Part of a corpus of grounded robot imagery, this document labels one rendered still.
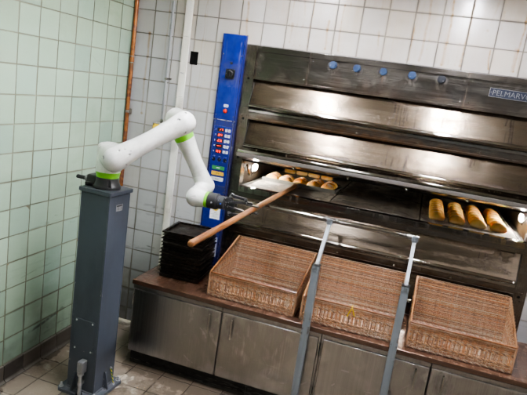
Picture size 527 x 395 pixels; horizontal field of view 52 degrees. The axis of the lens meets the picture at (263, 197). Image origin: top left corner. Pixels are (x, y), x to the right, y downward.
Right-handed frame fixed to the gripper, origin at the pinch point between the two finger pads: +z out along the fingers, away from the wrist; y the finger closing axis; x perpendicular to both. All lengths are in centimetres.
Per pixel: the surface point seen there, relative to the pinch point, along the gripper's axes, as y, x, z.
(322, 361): 80, -8, 51
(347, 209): 2, -62, 43
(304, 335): 65, -2, 40
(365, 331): 58, -13, 71
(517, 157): -47, -63, 133
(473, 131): -58, -62, 107
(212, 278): 50, -12, -22
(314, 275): 29.5, -2.1, 39.7
